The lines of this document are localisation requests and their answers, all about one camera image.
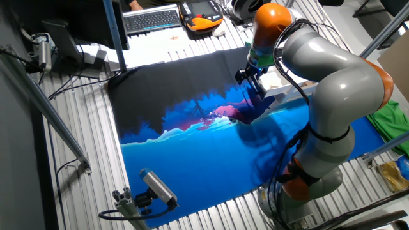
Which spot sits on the silver camera with blue end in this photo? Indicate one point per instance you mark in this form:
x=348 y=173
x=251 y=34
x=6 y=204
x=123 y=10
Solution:
x=158 y=187

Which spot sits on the person's bare hand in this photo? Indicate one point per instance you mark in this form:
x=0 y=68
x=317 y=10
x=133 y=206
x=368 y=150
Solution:
x=136 y=6

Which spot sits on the green cloth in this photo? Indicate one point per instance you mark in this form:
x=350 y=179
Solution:
x=390 y=124

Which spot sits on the black office chair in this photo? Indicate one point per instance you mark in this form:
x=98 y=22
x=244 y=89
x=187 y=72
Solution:
x=396 y=8

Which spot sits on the aluminium upright post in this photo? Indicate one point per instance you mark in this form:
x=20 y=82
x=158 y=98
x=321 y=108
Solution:
x=289 y=2

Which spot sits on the black computer monitor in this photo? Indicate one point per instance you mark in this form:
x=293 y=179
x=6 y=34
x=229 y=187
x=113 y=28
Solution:
x=64 y=19

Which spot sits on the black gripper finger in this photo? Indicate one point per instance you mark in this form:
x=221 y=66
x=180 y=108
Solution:
x=253 y=80
x=241 y=76

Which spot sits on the blue plastic bag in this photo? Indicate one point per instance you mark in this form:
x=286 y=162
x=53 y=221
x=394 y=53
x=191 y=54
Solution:
x=404 y=167

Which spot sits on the blue-grey aluminium frame post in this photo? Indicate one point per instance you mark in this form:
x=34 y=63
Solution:
x=114 y=35

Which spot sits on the long slanted aluminium bar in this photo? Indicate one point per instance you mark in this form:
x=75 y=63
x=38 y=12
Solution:
x=48 y=108

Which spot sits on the white plastic drawer cabinet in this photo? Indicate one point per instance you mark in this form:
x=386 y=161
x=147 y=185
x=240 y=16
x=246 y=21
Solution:
x=298 y=91

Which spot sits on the brown cardboard board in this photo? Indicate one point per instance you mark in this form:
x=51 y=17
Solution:
x=397 y=67

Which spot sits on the short aluminium frame bar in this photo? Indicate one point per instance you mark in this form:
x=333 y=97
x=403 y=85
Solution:
x=386 y=147

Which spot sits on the tall aluminium frame bar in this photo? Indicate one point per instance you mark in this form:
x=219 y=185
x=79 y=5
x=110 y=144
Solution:
x=386 y=30

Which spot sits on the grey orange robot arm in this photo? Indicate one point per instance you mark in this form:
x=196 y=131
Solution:
x=338 y=86

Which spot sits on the short aluminium profile mount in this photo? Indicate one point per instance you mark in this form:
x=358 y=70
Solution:
x=128 y=207

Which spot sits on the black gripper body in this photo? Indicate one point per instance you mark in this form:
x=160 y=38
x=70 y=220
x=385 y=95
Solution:
x=255 y=70

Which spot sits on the yellow plastic bag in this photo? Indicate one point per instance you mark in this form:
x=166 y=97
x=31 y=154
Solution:
x=391 y=175

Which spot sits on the orange black teach pendant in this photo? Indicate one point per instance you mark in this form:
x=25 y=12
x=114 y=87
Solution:
x=201 y=16

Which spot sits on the black computer keyboard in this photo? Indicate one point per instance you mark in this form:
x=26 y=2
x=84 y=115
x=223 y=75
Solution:
x=151 y=20

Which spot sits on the dark metal bar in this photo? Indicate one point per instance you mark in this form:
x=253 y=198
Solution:
x=377 y=220

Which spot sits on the black filament spool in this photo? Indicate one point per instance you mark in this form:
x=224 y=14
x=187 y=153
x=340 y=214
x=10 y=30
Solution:
x=241 y=11

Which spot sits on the tan cardboard piece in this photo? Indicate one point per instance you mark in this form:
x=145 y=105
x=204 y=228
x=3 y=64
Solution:
x=275 y=82

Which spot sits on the blue forest print cloth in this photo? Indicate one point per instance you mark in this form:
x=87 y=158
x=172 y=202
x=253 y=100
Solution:
x=207 y=153

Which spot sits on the small white rounded object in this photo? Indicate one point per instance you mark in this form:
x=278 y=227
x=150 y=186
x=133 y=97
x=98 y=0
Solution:
x=219 y=30

